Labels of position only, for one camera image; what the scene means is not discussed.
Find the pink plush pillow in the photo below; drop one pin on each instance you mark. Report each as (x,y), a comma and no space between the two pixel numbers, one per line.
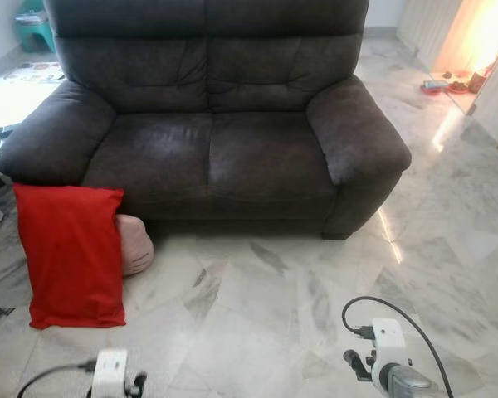
(137,247)

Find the black handheld device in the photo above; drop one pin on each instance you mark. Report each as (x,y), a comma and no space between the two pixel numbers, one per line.
(4,131)

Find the printed floor mat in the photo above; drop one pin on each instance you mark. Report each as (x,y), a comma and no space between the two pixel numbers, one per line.
(33,72)

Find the dark brown two-seat sofa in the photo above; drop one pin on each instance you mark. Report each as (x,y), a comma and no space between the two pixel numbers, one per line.
(207,157)

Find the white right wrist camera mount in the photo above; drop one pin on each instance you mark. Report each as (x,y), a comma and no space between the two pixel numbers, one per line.
(390,342)

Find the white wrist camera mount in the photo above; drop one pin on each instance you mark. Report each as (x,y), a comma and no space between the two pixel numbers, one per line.
(390,342)
(109,373)

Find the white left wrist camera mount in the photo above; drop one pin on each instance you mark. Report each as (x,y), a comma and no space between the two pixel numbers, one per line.
(109,373)

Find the brown jar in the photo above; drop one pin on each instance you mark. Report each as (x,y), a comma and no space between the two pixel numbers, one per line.
(477,82)

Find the teal plastic stool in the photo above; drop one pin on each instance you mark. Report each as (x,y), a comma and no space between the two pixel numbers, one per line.
(35,29)

